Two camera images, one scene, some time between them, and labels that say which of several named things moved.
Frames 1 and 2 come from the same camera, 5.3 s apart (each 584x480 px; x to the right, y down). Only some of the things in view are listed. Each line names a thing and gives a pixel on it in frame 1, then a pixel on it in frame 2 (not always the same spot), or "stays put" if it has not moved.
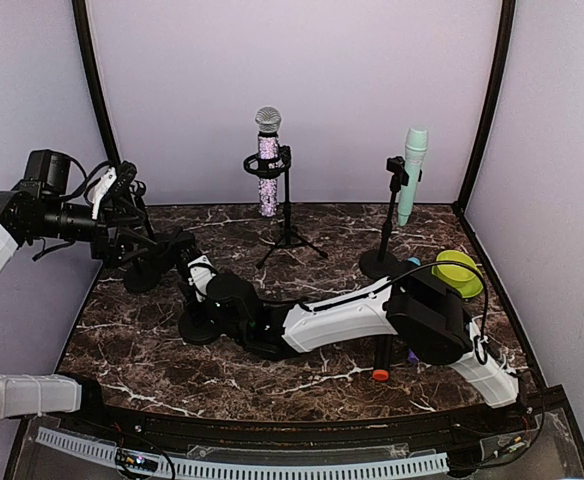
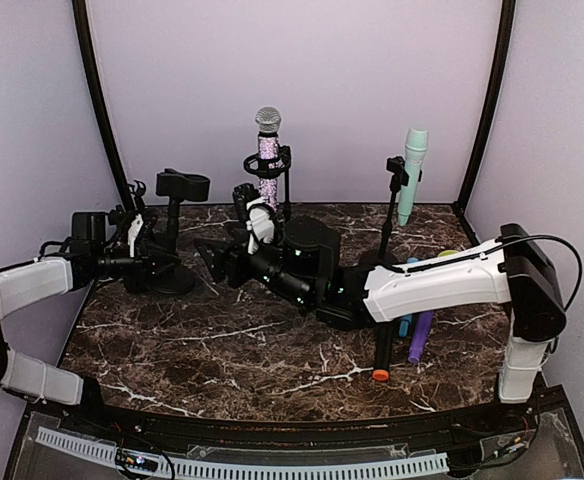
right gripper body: (197, 289) to (231, 252)
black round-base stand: (138, 189) stays put
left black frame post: (81, 12) stays put
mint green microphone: (416, 148) stays put
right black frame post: (459, 208) stays put
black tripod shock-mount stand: (252, 164) stays put
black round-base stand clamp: (201, 322) to (171, 274)
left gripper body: (103, 246) to (140, 265)
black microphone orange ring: (382, 358) stays put
